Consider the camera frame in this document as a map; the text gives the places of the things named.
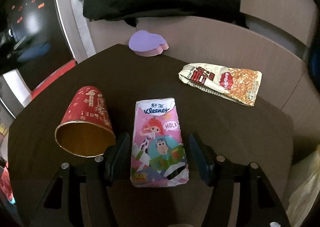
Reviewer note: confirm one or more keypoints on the pink cartoon tissue pack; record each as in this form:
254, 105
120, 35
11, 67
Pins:
155, 142

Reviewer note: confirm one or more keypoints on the red paper cup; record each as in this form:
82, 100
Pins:
87, 109

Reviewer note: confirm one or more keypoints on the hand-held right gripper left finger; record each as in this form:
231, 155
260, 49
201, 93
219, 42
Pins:
121, 153

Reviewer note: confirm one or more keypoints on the black fridge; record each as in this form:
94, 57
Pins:
37, 29

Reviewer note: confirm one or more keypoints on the purple heart-shaped box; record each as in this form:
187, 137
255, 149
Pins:
146, 40

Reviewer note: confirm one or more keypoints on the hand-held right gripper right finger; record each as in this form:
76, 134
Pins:
197, 158

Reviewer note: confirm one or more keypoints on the red patterned bag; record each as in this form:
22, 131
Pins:
5, 184

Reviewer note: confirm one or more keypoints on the round bin with plastic liner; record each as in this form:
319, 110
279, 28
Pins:
305, 192

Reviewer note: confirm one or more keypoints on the noodle snack wrapper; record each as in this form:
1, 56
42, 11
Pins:
225, 81

